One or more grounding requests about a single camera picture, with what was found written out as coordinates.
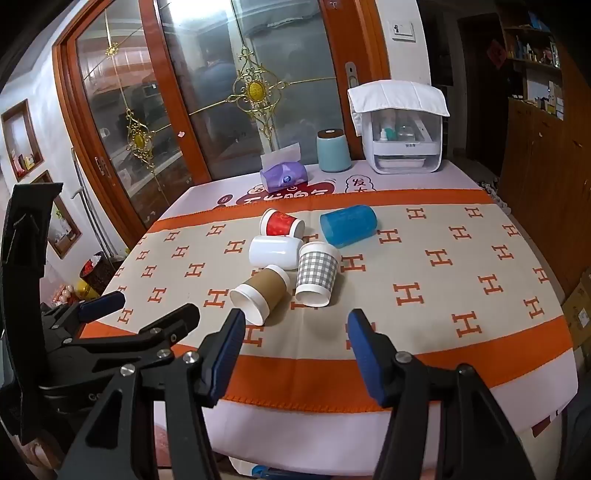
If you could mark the person's left hand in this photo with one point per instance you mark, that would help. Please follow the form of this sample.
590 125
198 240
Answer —
34 454

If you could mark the white light switch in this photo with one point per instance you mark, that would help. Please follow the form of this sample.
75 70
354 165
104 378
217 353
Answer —
402 30

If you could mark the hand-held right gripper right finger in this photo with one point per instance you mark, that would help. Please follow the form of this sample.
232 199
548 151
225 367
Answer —
365 357

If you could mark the purple tissue pack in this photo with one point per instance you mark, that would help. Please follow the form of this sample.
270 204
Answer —
284 177

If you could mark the wooden glass sliding door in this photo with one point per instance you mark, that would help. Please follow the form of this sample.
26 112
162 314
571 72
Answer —
120 92
286 55

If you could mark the wooden shelf with bottles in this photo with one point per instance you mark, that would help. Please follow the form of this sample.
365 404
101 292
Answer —
535 50

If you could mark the white cup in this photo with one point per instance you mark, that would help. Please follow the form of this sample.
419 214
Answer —
272 253

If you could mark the yellow container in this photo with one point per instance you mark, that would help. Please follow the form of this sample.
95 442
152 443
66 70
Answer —
85 290

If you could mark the wooden cabinet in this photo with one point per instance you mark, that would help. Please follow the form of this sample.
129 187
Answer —
540 184

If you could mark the white pole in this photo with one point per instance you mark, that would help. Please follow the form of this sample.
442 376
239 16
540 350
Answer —
87 203

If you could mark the cardboard box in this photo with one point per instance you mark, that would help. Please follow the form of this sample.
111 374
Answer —
579 314

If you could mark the light blue canister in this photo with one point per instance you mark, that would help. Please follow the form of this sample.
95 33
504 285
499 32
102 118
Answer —
333 152

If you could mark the dark woven waste basket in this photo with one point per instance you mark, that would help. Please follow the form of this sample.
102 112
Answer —
94 273

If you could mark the blue plastic cup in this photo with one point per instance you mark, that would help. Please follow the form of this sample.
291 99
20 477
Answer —
348 225

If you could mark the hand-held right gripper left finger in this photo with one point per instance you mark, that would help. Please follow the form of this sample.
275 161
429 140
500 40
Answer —
225 357

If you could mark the wooden wall niche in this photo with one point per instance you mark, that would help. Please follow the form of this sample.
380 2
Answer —
62 226
21 138

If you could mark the blue plastic object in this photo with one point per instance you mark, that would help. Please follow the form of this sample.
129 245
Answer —
272 471

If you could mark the red paper door decoration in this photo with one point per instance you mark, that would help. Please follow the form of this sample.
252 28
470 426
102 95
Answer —
497 48

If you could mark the red paper cup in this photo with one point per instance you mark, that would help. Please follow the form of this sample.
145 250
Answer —
281 224

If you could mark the white sterilizer cabinet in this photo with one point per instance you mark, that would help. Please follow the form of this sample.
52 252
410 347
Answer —
406 147

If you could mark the brown paper cup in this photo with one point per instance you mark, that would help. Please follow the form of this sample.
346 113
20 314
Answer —
264 282

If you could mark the grey checked paper cup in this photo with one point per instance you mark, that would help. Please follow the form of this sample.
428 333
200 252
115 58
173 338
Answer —
316 272

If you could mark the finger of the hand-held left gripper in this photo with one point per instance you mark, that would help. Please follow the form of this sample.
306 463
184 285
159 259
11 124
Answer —
104 304
161 325

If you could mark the orange patterned blanket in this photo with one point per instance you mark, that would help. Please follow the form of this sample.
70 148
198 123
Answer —
438 286

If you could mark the white folded cloth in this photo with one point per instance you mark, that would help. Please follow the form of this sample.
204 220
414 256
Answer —
397 97

